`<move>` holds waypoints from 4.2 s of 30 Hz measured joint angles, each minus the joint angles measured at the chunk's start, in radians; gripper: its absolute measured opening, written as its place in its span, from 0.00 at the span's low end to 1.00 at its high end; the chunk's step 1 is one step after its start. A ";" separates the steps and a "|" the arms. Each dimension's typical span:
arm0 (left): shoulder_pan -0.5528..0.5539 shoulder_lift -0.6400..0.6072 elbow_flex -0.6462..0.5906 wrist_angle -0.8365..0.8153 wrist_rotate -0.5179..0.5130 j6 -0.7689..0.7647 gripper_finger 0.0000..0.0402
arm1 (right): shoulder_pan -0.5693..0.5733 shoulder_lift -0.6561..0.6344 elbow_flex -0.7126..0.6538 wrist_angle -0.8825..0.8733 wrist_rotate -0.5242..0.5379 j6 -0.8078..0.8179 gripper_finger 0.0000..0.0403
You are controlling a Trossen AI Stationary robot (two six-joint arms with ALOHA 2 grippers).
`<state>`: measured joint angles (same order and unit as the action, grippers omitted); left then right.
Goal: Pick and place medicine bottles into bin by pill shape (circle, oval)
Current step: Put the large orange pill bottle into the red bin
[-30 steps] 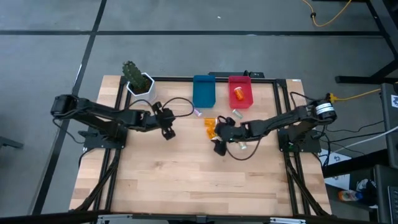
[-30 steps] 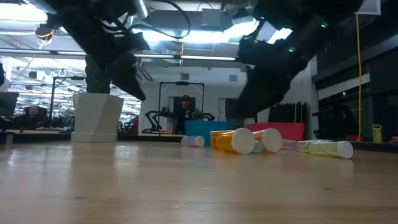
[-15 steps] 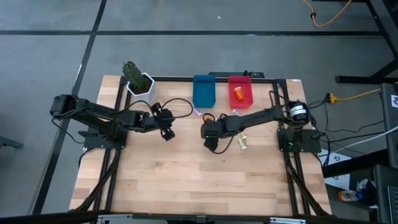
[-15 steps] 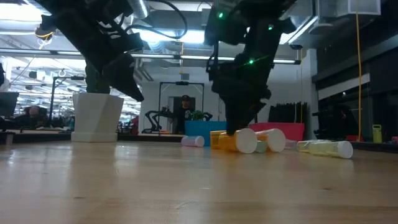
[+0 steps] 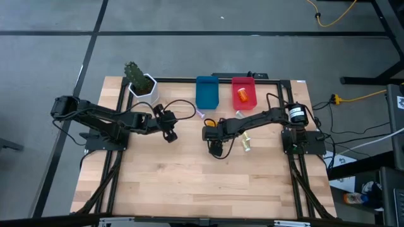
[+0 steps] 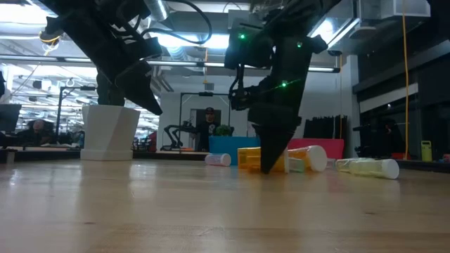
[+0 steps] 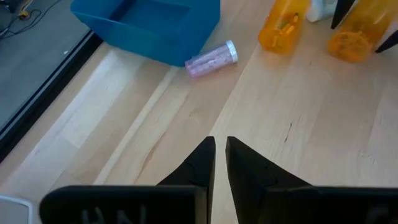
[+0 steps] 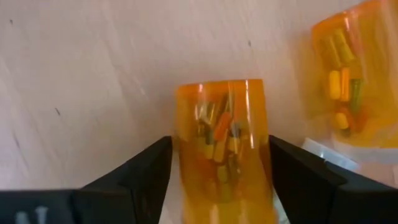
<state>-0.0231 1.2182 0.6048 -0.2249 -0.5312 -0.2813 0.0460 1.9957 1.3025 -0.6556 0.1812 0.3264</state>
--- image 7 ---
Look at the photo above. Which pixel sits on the blue plastic bin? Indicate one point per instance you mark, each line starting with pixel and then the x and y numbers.
pixel 161 43

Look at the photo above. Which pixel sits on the orange pill bottle white cap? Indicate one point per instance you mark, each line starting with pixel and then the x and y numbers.
pixel 283 28
pixel 357 34

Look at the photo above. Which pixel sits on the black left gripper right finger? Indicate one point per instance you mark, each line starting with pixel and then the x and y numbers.
pixel 295 205

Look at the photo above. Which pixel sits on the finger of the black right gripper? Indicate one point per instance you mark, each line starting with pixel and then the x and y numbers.
pixel 388 42
pixel 342 12

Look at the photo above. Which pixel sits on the purple pill bottle white cap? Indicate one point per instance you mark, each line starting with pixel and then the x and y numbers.
pixel 211 59

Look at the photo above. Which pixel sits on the teal pill bottle white cap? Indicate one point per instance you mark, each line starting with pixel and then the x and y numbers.
pixel 318 9

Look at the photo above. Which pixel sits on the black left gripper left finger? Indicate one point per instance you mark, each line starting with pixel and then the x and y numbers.
pixel 140 205

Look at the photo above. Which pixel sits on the black aluminium rig frame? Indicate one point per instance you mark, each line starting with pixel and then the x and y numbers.
pixel 46 93

